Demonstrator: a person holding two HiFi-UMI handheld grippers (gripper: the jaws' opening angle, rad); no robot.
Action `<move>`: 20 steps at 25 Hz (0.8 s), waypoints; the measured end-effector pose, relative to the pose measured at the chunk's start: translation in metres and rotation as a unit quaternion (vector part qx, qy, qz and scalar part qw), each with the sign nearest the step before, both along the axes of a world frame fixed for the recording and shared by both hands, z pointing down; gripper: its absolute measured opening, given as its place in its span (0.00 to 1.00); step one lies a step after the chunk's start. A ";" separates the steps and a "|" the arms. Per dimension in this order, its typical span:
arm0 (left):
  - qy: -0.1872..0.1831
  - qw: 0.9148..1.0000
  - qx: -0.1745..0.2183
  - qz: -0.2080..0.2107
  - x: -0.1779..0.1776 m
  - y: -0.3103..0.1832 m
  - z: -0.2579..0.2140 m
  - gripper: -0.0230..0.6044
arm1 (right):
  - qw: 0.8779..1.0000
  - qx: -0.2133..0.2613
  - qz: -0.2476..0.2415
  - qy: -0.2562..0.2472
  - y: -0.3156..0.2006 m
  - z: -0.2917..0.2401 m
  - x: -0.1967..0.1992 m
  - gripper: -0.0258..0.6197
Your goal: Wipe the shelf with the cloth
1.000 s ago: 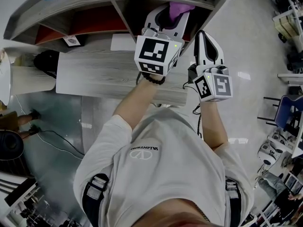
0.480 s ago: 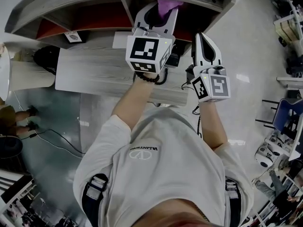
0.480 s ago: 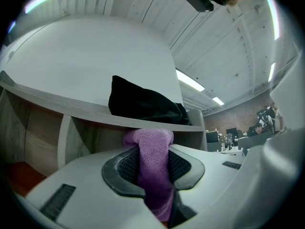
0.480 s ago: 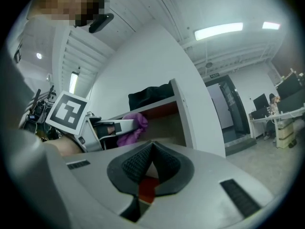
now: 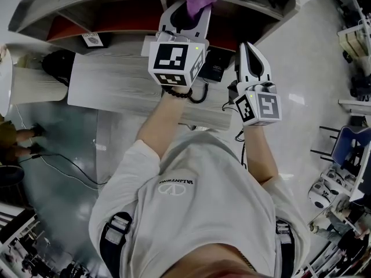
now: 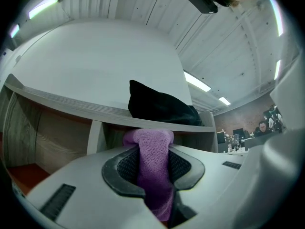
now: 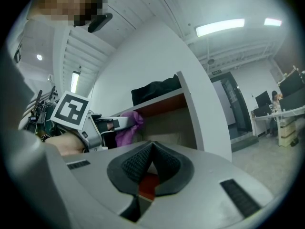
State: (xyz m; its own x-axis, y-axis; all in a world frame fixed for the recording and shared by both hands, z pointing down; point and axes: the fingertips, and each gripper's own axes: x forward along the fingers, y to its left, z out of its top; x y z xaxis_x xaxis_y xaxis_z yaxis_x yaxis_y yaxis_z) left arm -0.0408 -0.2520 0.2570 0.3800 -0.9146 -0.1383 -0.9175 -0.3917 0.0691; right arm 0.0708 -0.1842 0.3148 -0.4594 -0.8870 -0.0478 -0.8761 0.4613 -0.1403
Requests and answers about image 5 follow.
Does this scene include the white wheeled cart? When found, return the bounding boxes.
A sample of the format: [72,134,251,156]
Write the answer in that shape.
[337,24,371,60]

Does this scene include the white robot device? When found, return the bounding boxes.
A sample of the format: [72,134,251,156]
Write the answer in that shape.
[321,168,356,188]
[307,181,339,210]

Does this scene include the black harness strap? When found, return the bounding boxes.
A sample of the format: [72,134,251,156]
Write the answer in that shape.
[99,211,133,278]
[275,217,296,278]

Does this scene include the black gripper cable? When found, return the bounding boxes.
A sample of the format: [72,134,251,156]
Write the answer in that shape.
[222,103,248,167]

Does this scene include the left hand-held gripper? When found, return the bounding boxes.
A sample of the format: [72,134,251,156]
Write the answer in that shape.
[147,0,212,86]

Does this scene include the black floor cable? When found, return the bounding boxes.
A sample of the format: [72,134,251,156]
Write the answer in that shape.
[19,152,108,186]

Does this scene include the black office chair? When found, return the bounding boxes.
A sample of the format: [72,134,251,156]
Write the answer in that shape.
[350,74,371,98]

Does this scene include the purple wiping cloth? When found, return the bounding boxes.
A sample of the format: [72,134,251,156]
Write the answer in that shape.
[184,0,218,20]

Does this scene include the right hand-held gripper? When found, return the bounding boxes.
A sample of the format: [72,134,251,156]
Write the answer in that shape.
[227,42,282,126]

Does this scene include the blue chair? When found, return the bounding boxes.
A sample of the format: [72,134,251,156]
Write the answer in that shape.
[310,125,371,167]

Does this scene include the light wood-grain table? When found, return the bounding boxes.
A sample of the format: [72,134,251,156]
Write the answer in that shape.
[67,33,235,132]

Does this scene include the black coiled cable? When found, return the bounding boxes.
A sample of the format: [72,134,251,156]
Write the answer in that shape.
[188,81,210,104]

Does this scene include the person's right forearm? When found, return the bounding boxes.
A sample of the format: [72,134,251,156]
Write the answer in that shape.
[243,123,281,184]

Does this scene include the person's white t-shirt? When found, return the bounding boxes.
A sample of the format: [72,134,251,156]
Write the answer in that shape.
[88,130,311,278]

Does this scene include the black flat box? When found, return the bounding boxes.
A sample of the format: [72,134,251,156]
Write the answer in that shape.
[198,45,232,83]

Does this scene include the black bead bracelet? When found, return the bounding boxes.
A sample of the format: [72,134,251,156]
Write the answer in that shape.
[161,85,194,100]

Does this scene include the black round seat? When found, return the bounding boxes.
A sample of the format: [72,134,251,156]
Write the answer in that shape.
[0,165,26,188]

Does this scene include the black backpack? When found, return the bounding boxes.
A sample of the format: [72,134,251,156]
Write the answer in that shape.
[41,50,76,87]

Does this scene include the person's head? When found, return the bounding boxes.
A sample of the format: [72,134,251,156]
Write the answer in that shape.
[166,243,261,278]

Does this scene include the white round table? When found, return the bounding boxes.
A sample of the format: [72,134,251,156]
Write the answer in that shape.
[0,43,69,117]

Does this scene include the metal neck chain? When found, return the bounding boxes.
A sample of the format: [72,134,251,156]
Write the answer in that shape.
[237,250,257,272]

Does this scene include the person's left forearm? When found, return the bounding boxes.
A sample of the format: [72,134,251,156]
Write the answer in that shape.
[136,93,192,159]

